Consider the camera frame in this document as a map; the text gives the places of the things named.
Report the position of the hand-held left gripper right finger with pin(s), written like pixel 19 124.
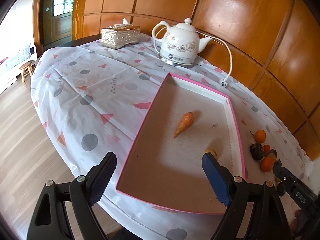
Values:
pixel 216 177

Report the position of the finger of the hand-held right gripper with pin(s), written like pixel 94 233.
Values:
pixel 280 171

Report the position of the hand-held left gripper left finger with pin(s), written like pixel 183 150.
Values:
pixel 103 177

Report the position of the orange tangerine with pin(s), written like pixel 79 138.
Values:
pixel 267 164
pixel 260 135

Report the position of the small yellow round fruit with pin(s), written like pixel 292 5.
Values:
pixel 214 152

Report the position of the dark purple wrinkled fruit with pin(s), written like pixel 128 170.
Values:
pixel 256 152

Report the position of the pink rimmed shallow tray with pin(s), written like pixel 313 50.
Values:
pixel 165 160

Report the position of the small dark brown fruit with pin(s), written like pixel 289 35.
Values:
pixel 281 188

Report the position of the small brown round fruit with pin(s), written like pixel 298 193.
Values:
pixel 273 153

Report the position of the small red fruit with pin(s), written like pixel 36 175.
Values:
pixel 266 148

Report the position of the orange carrot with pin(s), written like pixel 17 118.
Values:
pixel 183 123

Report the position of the white patterned tablecloth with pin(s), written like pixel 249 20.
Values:
pixel 82 85

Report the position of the small wooden stool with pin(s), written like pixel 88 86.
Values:
pixel 26 68

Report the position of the white ceramic electric kettle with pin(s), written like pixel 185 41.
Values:
pixel 178 46

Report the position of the silver embossed tissue box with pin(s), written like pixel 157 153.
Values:
pixel 120 36

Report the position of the light sofa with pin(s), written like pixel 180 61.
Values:
pixel 10 62

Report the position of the wooden door with glass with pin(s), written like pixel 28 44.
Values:
pixel 60 12

